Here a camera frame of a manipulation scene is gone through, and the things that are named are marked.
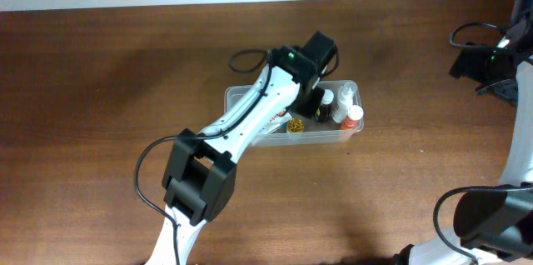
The white squeeze bottle clear cap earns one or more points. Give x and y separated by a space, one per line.
344 101

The orange tablet tube white cap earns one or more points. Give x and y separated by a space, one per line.
354 116

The clear plastic container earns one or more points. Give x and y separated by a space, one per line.
313 132

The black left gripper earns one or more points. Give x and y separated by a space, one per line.
311 104

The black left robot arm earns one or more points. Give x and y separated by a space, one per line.
201 170

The small jar gold lid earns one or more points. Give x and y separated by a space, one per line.
295 125

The dark syrup bottle white cap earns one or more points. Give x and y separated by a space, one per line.
324 111

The white Panadol box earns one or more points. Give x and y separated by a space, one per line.
276 122

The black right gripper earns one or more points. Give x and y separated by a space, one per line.
465 67

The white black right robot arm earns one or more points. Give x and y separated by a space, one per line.
490 224

